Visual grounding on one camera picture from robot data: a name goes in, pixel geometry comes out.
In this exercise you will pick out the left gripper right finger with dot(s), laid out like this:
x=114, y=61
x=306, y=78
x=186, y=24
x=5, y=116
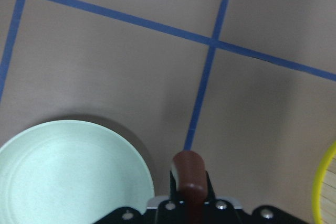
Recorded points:
x=210, y=191

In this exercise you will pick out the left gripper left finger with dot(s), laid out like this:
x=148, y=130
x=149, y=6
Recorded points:
x=175, y=195

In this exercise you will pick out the brown steamed bun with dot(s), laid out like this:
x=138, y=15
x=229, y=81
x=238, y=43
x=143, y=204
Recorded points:
x=188, y=170

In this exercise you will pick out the light green plate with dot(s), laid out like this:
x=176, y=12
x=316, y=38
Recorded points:
x=70, y=171

